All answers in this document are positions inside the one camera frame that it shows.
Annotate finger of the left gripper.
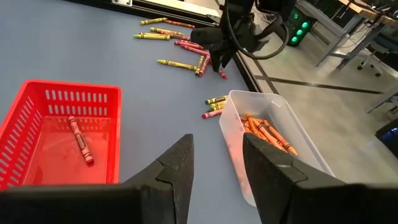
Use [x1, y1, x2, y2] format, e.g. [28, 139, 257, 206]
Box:
[221, 49, 237, 68]
[210, 49, 222, 73]

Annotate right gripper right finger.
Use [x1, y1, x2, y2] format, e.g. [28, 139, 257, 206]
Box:
[242, 133, 398, 224]

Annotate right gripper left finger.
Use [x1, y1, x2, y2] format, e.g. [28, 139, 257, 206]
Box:
[0, 133, 195, 224]

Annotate scattered yellow crayons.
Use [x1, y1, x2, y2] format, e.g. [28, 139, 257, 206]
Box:
[63, 0, 279, 95]

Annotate black computer green lights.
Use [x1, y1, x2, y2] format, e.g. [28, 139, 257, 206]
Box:
[285, 6, 313, 47]

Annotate red plastic basket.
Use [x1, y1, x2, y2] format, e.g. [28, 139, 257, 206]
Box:
[0, 79, 123, 191]

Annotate clear plastic bin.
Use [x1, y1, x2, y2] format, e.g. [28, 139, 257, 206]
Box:
[218, 89, 336, 208]

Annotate blue object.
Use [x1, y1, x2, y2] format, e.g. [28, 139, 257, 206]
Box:
[374, 118, 398, 151]

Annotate black chair base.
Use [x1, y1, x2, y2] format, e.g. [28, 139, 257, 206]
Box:
[356, 57, 384, 78]

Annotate wooden desk top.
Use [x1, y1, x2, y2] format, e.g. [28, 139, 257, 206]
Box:
[340, 0, 398, 29]

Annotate black cable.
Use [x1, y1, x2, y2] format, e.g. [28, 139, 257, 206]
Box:
[224, 0, 290, 60]

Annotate grey metal desk frame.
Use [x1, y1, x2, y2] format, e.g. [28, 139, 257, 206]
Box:
[295, 0, 398, 78]

